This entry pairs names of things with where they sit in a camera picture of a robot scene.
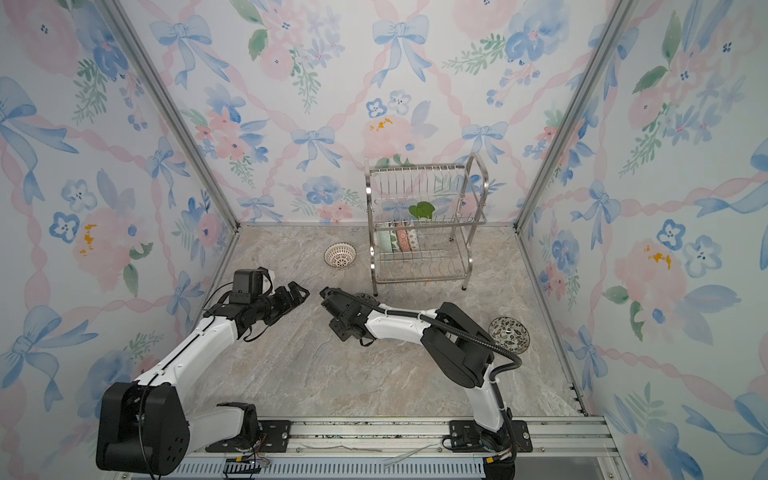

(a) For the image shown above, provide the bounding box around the black corrugated cable conduit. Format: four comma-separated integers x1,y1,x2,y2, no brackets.
326,287,524,385

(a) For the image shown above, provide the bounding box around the green leaf-shaped dish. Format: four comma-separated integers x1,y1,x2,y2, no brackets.
408,201,436,220

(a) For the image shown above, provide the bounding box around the stainless steel dish rack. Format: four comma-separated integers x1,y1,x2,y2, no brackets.
365,153,490,296

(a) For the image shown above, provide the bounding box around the maroon patterned white bowl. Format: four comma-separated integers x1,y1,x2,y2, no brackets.
323,242,357,269

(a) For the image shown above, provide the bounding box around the dark floral bowl right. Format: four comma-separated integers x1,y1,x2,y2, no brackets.
488,316,531,354

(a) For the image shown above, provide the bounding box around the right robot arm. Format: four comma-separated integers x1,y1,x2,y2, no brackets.
321,287,522,459

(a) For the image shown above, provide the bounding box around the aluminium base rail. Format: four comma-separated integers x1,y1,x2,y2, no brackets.
169,417,629,479

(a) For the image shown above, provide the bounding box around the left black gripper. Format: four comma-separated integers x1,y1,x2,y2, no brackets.
254,280,309,325

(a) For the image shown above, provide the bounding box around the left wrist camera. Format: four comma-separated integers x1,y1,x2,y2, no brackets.
256,267,275,295

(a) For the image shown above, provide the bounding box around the green monstera leaf bowl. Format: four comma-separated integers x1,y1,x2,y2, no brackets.
390,231,401,253

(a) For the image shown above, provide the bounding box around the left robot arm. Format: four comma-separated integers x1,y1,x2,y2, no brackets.
95,267,310,479

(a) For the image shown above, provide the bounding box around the pale green grid bowl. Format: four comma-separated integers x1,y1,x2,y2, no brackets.
377,230,393,254

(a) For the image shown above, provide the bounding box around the green geometric pattern bowl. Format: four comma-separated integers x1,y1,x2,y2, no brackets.
406,229,420,252

